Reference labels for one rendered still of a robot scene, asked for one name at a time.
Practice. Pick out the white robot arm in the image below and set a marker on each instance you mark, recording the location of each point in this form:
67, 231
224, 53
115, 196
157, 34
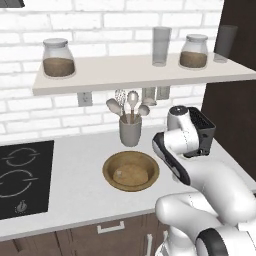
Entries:
206, 176

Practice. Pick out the wooden bowl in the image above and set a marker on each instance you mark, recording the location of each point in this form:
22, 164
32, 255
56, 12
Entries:
110, 166

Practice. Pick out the tall clear glass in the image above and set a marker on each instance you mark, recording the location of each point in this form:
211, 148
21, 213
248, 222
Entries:
161, 46

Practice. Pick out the tall dark glass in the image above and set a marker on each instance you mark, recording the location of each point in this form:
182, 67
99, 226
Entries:
225, 43

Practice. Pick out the grey utensil pot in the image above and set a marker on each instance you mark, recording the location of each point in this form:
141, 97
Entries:
130, 133

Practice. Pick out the pale wooden spoon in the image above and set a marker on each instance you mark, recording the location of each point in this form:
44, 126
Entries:
144, 110
132, 98
114, 106

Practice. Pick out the black toaster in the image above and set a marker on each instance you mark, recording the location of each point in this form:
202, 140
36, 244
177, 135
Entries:
205, 133

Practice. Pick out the glass jar with brown contents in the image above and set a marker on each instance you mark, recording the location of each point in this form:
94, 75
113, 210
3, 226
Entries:
58, 63
193, 56

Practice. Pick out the brown cupboard door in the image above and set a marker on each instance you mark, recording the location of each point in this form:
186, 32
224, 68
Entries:
158, 223
33, 245

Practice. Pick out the dark brown tall cabinet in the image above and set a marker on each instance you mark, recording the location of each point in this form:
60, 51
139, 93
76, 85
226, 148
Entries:
233, 110

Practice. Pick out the black hob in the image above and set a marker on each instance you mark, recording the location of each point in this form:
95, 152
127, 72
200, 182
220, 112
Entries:
25, 180

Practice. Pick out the brown drawer front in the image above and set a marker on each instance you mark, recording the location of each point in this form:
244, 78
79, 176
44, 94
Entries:
86, 241

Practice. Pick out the hob knob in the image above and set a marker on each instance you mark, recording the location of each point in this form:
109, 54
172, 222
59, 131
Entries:
21, 207

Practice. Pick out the dark range hood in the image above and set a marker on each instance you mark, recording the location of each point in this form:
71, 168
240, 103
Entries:
11, 3

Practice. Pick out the white wall switch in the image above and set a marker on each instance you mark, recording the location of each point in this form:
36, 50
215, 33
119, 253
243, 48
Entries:
163, 92

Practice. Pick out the white wall shelf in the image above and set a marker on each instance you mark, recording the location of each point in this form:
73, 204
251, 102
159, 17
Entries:
133, 75

